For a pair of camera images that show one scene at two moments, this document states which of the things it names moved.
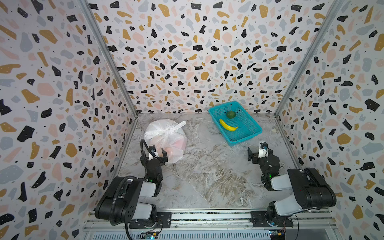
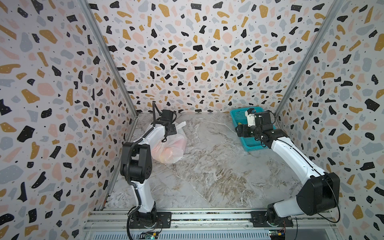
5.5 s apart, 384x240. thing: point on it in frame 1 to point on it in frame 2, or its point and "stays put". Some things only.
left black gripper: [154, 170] to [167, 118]
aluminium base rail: [225, 225] stays put
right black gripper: [259, 159] to [241, 130]
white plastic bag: [168, 135] stays put
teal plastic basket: [235, 125] to [239, 118]
